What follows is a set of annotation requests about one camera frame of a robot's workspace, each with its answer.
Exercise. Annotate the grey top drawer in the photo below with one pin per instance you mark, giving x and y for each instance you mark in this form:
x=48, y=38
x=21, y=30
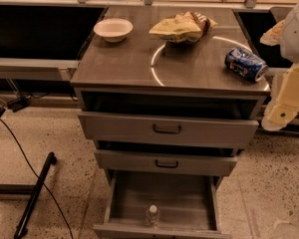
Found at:
x=222, y=133

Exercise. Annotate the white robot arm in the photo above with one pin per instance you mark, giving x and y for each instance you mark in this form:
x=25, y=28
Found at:
x=289, y=47

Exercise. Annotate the blue soda can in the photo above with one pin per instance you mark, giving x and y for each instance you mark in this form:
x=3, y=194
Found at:
x=245, y=64

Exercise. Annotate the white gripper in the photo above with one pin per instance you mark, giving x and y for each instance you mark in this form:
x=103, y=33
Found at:
x=296, y=34

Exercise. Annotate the black stand leg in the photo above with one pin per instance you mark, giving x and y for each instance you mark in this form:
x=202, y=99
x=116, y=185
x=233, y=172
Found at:
x=21, y=229

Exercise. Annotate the grey drawer cabinet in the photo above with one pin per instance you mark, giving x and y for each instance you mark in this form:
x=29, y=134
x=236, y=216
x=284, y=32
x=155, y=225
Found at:
x=146, y=76

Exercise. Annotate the yellow chip bag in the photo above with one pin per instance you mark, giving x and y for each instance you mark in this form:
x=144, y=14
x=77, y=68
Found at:
x=188, y=27

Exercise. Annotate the grey middle drawer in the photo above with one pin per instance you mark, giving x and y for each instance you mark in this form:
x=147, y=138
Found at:
x=165, y=163

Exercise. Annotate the grey chair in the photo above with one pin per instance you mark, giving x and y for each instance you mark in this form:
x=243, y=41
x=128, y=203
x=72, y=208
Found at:
x=279, y=13

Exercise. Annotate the white bowl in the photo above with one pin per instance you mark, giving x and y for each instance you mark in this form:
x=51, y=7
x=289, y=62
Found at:
x=113, y=30

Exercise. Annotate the grey open bottom drawer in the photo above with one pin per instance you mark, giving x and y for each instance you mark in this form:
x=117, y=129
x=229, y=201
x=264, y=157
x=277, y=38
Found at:
x=187, y=204

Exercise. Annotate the clear plastic water bottle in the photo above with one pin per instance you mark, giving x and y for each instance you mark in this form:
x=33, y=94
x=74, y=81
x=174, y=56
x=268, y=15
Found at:
x=153, y=215

